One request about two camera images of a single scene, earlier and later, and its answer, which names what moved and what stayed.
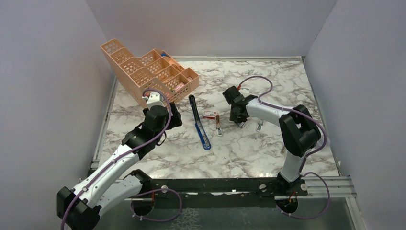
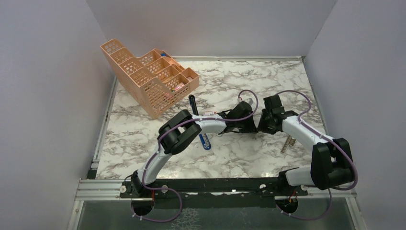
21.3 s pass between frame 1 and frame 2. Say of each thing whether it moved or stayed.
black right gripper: moved
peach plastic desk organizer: stayed
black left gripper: moved
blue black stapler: stayed
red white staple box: stayed
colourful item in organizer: stayed
